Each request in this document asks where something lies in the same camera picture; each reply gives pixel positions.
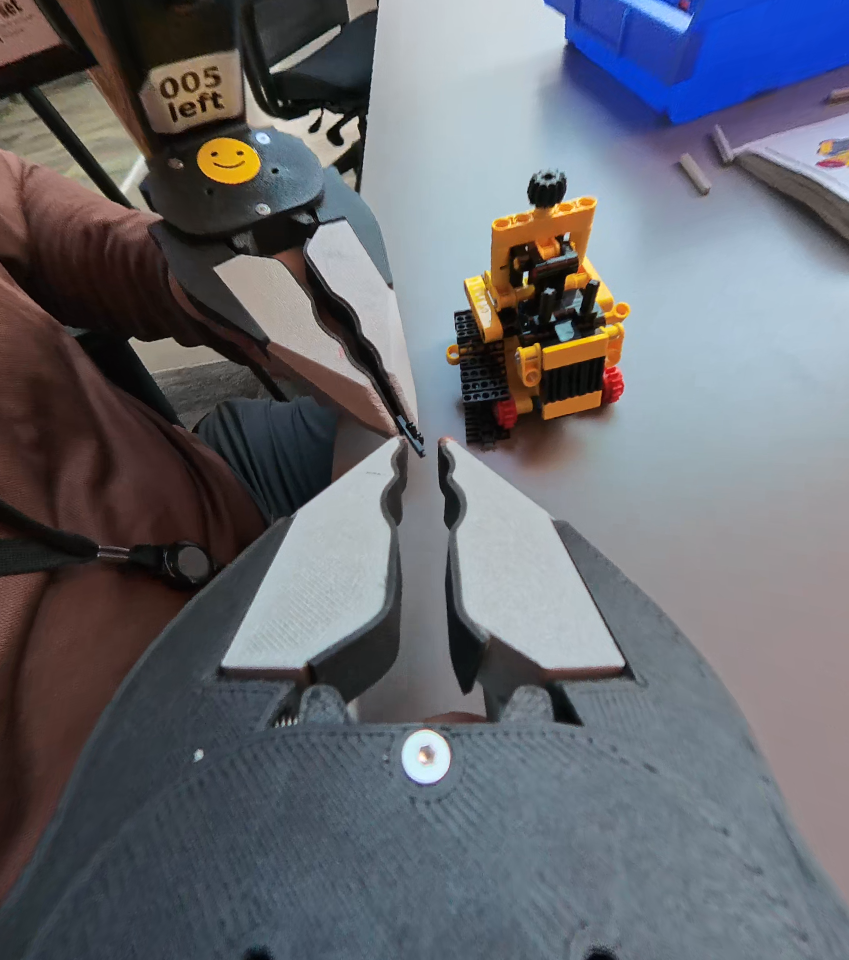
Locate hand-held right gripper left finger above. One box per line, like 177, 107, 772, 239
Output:
220, 436, 405, 706

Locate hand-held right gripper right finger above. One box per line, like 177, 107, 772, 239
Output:
435, 437, 628, 725

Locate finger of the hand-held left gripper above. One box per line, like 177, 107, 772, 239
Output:
303, 172, 427, 459
147, 223, 407, 440

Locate yellow black lego bulldozer model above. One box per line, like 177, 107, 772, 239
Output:
445, 168, 632, 451

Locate person's left forearm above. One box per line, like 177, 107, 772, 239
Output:
0, 116, 276, 361

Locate lego instruction booklet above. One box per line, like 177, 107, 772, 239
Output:
735, 97, 849, 271

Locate black office chair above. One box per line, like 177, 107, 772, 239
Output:
244, 0, 381, 189

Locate person's dark trousers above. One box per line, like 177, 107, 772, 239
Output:
192, 397, 343, 526

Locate person's brown shirt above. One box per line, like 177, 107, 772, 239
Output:
0, 330, 276, 960

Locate blue plastic bin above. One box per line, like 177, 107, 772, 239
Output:
544, 0, 849, 125

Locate black lanyard strap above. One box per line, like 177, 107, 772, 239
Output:
0, 465, 216, 590

